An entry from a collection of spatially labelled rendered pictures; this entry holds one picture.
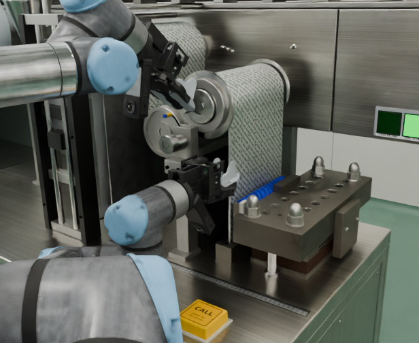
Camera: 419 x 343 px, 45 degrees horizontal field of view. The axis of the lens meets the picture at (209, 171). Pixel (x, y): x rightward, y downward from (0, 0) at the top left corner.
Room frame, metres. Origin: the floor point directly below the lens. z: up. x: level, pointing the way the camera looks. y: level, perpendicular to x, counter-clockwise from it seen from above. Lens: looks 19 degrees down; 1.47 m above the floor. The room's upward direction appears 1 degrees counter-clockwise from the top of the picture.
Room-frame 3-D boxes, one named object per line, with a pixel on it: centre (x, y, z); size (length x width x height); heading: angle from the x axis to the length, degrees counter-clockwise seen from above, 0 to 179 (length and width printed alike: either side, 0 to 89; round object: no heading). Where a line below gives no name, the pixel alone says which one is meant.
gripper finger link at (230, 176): (1.02, -0.05, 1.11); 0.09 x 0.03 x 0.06; 143
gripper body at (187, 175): (0.95, 0.03, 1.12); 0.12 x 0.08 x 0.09; 144
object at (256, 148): (1.14, -0.11, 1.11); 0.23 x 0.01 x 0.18; 144
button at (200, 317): (0.79, 0.02, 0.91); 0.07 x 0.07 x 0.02; 54
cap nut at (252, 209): (0.99, -0.09, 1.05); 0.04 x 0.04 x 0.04
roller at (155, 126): (1.25, 0.03, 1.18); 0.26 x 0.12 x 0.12; 144
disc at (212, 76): (1.08, 0.01, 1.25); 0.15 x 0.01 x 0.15; 54
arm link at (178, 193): (0.88, 0.08, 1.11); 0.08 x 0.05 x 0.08; 54
